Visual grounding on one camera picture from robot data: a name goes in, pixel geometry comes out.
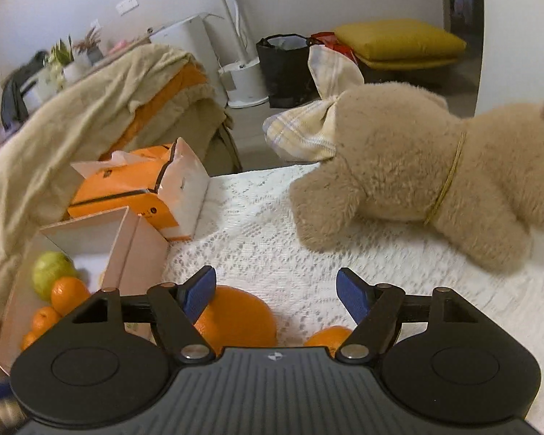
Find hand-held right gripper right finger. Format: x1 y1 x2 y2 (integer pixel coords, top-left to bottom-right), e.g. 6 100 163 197
335 267 479 364

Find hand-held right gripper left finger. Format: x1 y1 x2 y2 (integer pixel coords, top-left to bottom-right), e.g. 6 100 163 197
73 266 218 363

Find small mandarin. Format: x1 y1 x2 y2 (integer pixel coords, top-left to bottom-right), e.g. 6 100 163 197
303 326 354 357
20 328 44 352
51 276 92 317

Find large orange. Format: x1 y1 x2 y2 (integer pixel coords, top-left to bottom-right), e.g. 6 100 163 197
193 285 278 355

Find pink cardboard box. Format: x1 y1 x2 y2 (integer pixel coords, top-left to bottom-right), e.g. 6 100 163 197
0 206 170 372

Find white lace tablecloth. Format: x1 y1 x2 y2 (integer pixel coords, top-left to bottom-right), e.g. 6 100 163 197
163 163 544 435

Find beige plush toy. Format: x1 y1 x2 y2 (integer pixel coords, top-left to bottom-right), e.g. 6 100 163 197
263 45 544 275

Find mandarin with stem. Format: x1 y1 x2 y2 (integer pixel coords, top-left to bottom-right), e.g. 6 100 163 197
31 306 62 334

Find orange fleece blanket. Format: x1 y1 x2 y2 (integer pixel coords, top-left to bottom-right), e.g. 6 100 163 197
97 61 209 161

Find white floor stand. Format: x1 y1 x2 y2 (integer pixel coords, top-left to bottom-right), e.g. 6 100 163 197
199 0 269 109

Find beige blanket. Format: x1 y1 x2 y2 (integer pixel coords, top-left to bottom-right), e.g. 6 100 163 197
0 44 231 327

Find black bag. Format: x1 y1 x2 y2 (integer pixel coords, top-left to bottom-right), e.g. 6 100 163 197
256 33 320 108

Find mustard yellow cushion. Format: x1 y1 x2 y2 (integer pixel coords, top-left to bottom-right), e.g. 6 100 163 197
356 52 463 72
334 19 467 61

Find red bag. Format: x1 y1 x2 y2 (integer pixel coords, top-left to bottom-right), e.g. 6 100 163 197
310 32 359 65

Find green potted plant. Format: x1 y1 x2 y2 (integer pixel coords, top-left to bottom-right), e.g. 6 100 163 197
49 35 91 84

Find reddish potted plant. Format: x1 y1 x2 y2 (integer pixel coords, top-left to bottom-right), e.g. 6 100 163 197
73 26 105 66

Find dark bag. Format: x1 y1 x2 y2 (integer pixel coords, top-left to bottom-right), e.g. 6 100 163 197
0 50 50 128

